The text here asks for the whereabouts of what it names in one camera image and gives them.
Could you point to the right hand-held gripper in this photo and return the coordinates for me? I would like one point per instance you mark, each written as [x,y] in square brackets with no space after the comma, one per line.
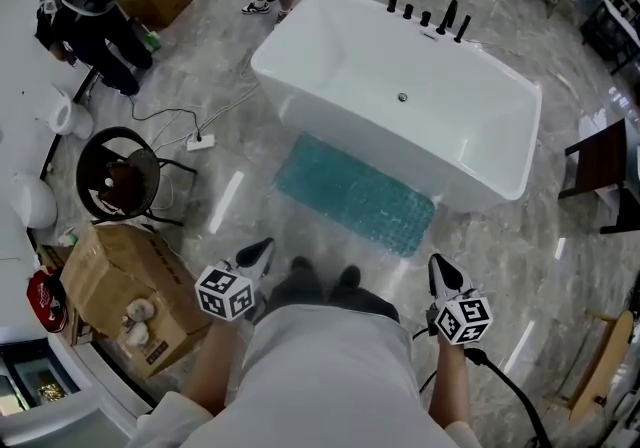
[462,321]

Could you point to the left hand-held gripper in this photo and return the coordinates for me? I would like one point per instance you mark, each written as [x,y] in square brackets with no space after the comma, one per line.
[225,291]

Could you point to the teal bubble bath mat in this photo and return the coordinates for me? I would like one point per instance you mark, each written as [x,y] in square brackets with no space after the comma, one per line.
[355,196]

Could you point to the white bathtub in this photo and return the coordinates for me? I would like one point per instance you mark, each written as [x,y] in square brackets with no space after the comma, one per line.
[400,61]

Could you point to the person's right forearm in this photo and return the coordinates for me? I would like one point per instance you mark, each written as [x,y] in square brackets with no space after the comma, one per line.
[452,386]

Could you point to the person's left forearm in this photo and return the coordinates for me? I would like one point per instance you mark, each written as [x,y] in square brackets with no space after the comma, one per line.
[220,361]

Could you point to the person's left black shoe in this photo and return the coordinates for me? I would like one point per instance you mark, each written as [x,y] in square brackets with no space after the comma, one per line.
[301,263]

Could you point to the person's black shoe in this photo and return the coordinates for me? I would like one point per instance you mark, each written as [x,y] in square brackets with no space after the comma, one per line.
[301,263]
[350,275]

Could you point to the person's dark trousers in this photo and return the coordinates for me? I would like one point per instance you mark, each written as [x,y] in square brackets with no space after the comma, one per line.
[300,291]

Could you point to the person's right black shoe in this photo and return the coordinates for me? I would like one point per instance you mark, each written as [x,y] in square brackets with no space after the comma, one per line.
[350,275]

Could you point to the beige fluffy lump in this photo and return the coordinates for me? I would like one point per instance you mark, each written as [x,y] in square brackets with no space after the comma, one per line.
[136,334]
[140,309]

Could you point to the white power strip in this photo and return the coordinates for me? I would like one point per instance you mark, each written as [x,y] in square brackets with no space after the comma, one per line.
[200,142]

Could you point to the person's white shirt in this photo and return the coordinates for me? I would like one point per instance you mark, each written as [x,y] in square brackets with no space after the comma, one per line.
[325,376]

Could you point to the large crumpled cardboard box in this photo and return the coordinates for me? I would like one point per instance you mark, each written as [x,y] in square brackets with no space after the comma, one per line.
[115,276]

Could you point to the brown bag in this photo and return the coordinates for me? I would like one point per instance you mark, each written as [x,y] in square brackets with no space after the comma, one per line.
[112,186]

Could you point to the light wooden bench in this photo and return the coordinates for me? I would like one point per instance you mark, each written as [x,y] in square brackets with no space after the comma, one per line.
[605,361]

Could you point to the dark wicker chair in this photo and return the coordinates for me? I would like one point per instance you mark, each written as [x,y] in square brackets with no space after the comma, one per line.
[120,146]

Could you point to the small green white packet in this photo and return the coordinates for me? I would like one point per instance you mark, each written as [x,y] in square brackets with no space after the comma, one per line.
[69,238]

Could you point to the black vanity with white basin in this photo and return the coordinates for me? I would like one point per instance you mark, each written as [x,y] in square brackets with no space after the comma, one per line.
[631,206]

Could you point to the brown wooden table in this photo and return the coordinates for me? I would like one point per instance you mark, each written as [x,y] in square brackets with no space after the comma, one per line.
[600,156]

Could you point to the small flat cardboard box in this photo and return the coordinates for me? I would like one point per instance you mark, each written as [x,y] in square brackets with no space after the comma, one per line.
[52,256]

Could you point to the red cap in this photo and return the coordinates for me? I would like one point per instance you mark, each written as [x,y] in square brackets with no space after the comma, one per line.
[47,301]

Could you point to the white toilet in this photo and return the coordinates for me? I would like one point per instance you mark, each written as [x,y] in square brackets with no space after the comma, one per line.
[72,116]
[32,201]

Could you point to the green bottle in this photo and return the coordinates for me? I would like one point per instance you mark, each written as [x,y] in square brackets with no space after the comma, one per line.
[152,42]

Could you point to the glass display case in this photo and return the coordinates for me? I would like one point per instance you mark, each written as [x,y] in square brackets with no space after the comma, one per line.
[30,376]

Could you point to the black hand shower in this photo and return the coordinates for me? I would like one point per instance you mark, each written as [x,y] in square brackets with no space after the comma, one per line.
[462,28]

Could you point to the black faucet knob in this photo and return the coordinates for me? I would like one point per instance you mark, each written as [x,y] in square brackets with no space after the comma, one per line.
[408,11]
[392,4]
[425,18]

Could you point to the black table with white top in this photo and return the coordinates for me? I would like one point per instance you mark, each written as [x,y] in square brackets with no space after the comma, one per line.
[612,31]

